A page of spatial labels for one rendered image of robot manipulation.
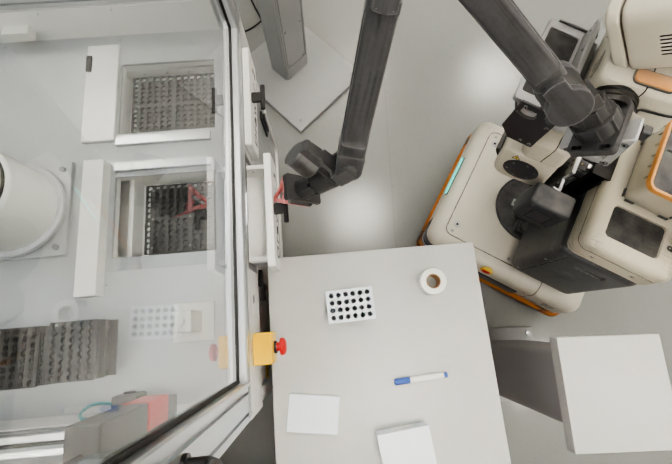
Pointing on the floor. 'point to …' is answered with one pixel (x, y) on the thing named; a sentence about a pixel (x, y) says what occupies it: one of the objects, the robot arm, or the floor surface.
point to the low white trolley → (387, 355)
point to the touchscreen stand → (293, 49)
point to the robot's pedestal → (590, 387)
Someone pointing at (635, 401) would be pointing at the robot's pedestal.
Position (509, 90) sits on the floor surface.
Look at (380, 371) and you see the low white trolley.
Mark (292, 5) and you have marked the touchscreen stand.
